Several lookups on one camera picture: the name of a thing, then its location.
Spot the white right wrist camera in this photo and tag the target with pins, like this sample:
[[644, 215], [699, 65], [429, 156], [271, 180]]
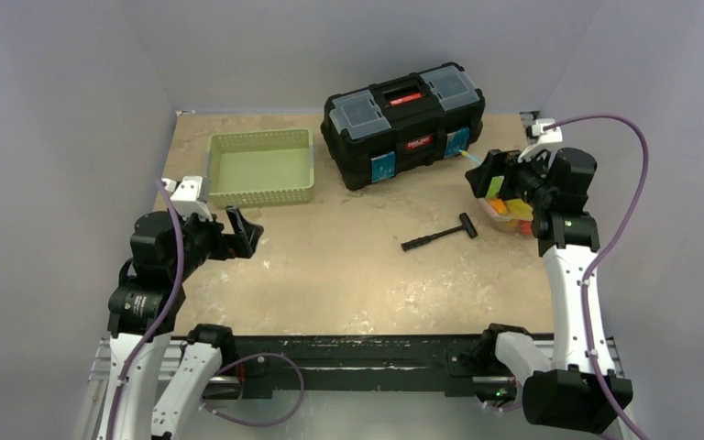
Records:
[[541, 133]]

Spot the black rubber mallet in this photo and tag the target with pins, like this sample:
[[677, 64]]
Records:
[[465, 225]]

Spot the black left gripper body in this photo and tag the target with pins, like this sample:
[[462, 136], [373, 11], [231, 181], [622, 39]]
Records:
[[203, 238]]

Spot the clear zip top bag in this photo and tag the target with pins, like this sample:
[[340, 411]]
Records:
[[501, 222]]

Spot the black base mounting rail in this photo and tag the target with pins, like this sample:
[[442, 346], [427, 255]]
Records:
[[453, 365]]

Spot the orange fake fruit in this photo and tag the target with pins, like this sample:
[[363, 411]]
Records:
[[498, 205]]

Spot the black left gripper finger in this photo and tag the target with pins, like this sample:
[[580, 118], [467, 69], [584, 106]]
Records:
[[240, 239], [254, 233]]

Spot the green perforated plastic basket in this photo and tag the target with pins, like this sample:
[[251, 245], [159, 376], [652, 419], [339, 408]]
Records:
[[261, 168]]

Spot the red fake tomato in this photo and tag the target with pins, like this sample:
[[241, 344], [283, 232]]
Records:
[[525, 228]]

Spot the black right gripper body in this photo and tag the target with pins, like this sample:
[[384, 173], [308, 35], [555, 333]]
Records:
[[506, 179]]

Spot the black plastic toolbox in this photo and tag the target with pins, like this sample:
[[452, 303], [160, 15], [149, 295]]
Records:
[[376, 133]]

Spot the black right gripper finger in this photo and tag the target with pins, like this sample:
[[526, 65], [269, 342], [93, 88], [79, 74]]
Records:
[[476, 181], [497, 162]]

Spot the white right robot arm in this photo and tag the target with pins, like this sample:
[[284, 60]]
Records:
[[578, 387]]

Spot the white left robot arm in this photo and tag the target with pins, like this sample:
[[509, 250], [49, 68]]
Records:
[[166, 250]]

